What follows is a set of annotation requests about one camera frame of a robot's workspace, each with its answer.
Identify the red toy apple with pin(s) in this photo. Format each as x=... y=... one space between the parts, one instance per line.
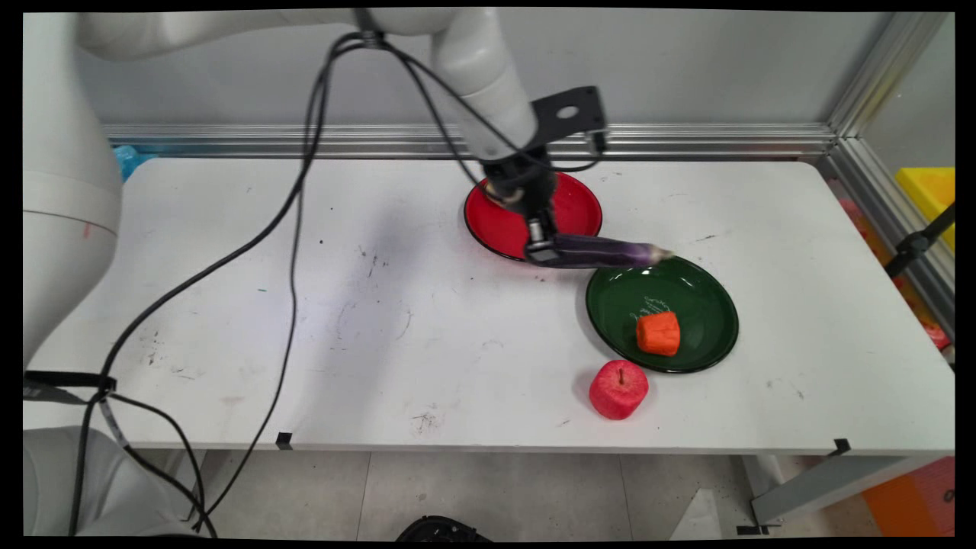
x=618 y=390

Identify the purple toy eggplant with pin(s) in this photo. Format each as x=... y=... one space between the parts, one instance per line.
x=610 y=250

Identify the yellow plastic box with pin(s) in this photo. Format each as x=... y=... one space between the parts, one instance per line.
x=930 y=194

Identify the grey table leg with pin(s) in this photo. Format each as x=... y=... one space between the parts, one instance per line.
x=831 y=484

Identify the dark green round plate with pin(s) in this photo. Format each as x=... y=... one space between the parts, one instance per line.
x=686 y=301

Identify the horizontal aluminium frame rail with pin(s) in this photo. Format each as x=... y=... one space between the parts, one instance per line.
x=724 y=141

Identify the red round plate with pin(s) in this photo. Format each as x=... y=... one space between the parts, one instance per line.
x=579 y=210

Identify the black tape marker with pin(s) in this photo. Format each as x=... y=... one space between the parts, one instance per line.
x=842 y=447
x=284 y=440

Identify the angled aluminium frame rail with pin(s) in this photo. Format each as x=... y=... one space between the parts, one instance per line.
x=884 y=175

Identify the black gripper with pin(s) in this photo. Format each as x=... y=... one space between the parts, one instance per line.
x=526 y=183

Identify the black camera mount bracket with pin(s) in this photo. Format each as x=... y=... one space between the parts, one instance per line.
x=568 y=114

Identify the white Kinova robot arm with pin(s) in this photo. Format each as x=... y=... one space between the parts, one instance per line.
x=488 y=76

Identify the black clamp stand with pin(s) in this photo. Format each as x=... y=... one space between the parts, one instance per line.
x=911 y=248

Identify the black object on floor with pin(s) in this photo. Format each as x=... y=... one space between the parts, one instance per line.
x=442 y=530

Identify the orange toy carrot piece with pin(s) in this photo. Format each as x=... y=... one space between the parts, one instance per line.
x=659 y=334

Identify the orange box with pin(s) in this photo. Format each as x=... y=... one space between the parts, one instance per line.
x=915 y=499

